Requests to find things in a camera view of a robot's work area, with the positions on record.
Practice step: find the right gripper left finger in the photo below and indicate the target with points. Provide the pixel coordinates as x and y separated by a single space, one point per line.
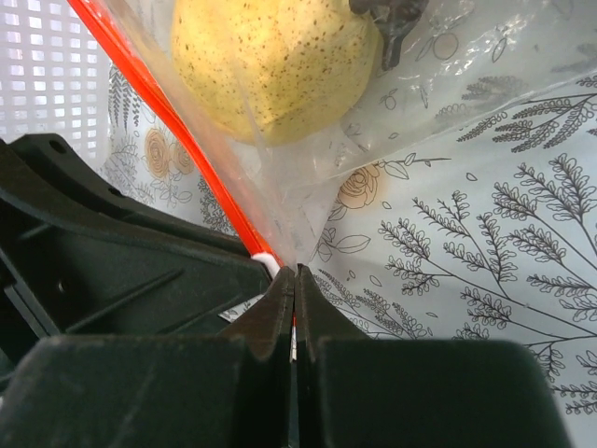
179 390

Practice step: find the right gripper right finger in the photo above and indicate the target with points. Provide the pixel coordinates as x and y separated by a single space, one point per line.
354 391

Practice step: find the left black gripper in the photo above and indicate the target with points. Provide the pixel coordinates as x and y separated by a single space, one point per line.
80 258

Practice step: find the clear zip top bag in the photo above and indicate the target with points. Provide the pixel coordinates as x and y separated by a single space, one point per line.
464 61

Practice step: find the yellow fake pear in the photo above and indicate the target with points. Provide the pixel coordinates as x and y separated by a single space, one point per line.
283 69

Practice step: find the dark fake plum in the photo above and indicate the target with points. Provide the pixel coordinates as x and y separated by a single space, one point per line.
395 19

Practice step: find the white perforated plastic basket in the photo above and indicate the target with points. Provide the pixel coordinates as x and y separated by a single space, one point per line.
54 77

